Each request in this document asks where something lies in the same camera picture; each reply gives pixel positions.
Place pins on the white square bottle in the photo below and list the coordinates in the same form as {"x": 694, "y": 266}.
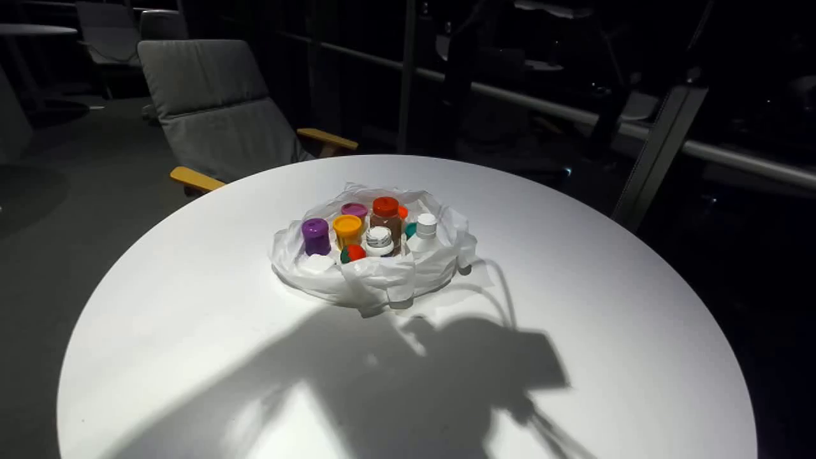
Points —
{"x": 424, "y": 230}

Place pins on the white round pill bottle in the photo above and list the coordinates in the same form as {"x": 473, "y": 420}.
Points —
{"x": 378, "y": 242}

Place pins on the red lid spice jar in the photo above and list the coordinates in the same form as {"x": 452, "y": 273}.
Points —
{"x": 385, "y": 211}

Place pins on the white plastic bag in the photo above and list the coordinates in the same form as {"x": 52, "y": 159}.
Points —
{"x": 374, "y": 280}

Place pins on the teal lid green cup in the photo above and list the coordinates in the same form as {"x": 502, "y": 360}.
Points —
{"x": 408, "y": 230}

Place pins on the yellow lid container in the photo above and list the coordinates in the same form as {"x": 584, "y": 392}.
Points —
{"x": 348, "y": 230}

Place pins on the red strawberry toy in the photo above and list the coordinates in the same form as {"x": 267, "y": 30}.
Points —
{"x": 353, "y": 252}

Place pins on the magenta lid container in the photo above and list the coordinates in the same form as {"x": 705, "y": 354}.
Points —
{"x": 354, "y": 206}

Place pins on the purple bottle with holes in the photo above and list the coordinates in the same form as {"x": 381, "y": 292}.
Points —
{"x": 315, "y": 234}

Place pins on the grey armchair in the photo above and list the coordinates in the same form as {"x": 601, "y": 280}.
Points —
{"x": 216, "y": 113}

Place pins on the metal railing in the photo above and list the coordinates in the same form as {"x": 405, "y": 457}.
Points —
{"x": 705, "y": 151}

